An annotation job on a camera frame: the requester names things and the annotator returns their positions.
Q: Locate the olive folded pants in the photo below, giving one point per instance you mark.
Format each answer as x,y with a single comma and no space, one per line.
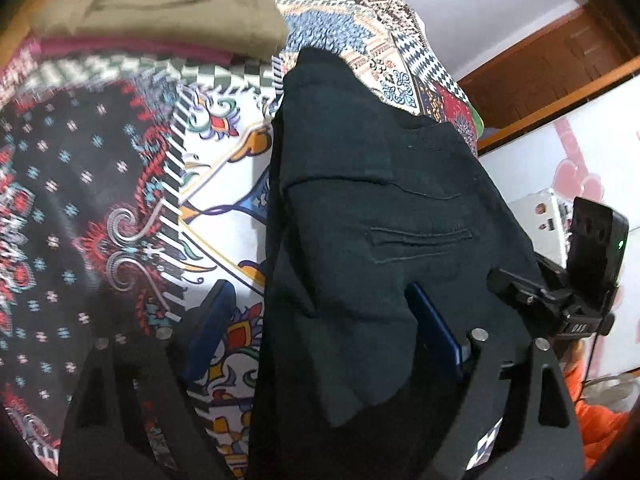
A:
175,5

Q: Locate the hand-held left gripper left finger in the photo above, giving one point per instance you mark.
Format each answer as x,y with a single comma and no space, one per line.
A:
212,325

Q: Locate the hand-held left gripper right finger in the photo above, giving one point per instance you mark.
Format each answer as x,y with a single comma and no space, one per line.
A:
435,330

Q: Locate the black pants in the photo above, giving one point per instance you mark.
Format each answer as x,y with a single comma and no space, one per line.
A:
370,210

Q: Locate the patchwork patterned blanket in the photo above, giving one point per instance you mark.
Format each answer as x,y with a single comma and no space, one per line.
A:
75,185

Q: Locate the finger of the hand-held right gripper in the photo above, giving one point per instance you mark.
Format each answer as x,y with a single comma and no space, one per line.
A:
510,282

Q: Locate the magenta folded garment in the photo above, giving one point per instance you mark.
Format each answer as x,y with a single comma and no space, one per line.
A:
125,49

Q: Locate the orange garment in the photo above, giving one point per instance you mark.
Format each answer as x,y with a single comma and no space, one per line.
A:
600,420

